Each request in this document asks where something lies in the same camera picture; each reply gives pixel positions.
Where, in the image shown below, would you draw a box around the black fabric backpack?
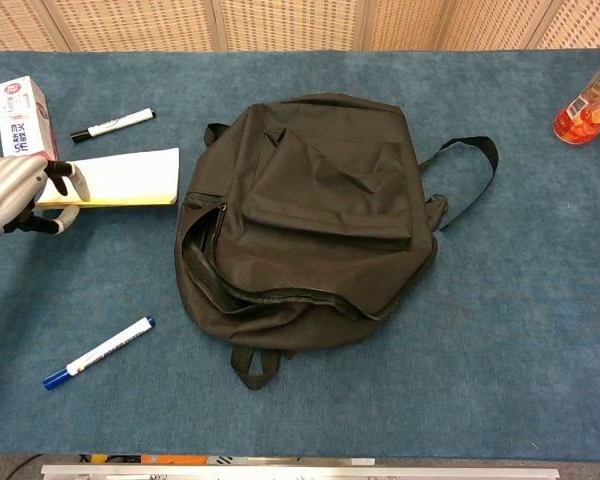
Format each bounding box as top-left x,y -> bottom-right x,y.
173,92 -> 500,392

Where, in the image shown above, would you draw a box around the yellow Lexikon book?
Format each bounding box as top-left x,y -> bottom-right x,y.
33,147 -> 181,210

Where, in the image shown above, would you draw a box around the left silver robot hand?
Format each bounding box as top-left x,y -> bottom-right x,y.
0,154 -> 91,242

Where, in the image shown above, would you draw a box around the aluminium rail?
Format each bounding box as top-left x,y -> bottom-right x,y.
40,463 -> 561,480

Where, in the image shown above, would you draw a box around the woven folding screen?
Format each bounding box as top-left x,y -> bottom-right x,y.
0,0 -> 600,53

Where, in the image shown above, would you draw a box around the orange drink bottle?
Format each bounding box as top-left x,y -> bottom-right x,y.
552,47 -> 600,146

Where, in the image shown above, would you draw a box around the white marker with blue cap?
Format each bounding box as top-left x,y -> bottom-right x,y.
42,315 -> 157,392

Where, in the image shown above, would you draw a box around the yellow orange frame piece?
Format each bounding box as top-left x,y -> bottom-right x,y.
78,453 -> 211,466

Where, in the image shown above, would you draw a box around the white and pink toothpaste box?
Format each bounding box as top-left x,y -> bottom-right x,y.
0,75 -> 60,161

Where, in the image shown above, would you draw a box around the blue table cloth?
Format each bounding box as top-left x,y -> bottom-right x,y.
0,48 -> 600,462

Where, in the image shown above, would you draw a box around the white marker with black cap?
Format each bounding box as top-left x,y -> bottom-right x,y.
70,107 -> 157,145

